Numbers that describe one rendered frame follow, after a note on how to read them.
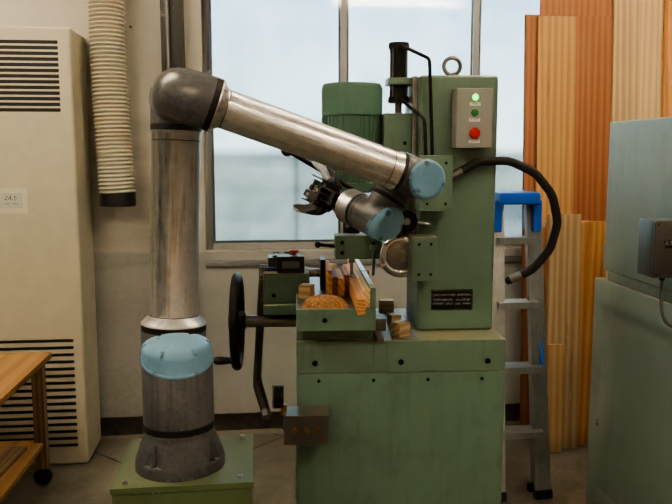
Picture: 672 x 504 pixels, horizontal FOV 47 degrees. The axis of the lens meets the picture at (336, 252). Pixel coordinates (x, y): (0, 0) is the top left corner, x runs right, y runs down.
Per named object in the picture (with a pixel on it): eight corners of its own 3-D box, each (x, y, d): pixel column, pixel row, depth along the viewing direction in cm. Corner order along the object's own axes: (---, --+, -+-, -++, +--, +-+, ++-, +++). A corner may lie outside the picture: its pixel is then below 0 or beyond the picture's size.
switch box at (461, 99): (451, 148, 216) (452, 89, 214) (486, 148, 217) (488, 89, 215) (455, 148, 210) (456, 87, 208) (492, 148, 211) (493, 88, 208)
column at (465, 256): (405, 314, 244) (408, 82, 235) (475, 314, 246) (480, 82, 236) (416, 331, 222) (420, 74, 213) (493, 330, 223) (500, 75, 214)
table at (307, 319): (268, 291, 263) (267, 273, 262) (357, 290, 265) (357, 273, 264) (260, 332, 203) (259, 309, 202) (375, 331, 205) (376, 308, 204)
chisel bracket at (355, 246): (334, 261, 233) (334, 233, 232) (380, 261, 234) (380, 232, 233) (335, 264, 226) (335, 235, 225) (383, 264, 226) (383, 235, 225)
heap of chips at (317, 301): (301, 302, 213) (301, 292, 212) (347, 301, 213) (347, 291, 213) (301, 308, 204) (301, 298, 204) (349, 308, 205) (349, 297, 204)
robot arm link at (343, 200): (376, 199, 198) (361, 233, 199) (364, 193, 202) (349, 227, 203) (354, 189, 192) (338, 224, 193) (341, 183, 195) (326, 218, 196)
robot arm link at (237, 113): (162, 52, 155) (456, 162, 174) (160, 60, 167) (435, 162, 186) (144, 107, 156) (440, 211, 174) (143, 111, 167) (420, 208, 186)
